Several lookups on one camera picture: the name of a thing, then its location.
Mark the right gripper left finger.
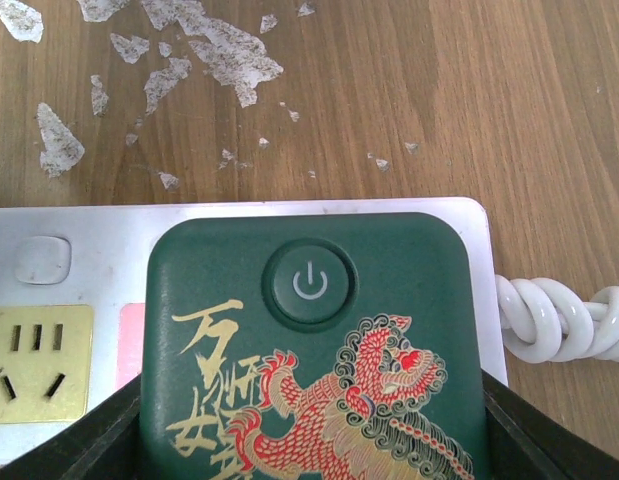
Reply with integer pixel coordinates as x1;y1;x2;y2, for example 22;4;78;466
0;377;141;480

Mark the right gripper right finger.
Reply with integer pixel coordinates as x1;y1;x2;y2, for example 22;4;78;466
482;372;619;480

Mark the white power strip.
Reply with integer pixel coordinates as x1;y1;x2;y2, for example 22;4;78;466
0;197;507;465

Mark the green dragon cube socket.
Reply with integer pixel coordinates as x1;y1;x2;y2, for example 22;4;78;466
138;213;494;479

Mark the white coiled power cord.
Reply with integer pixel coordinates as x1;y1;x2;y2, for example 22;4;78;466
494;274;619;365

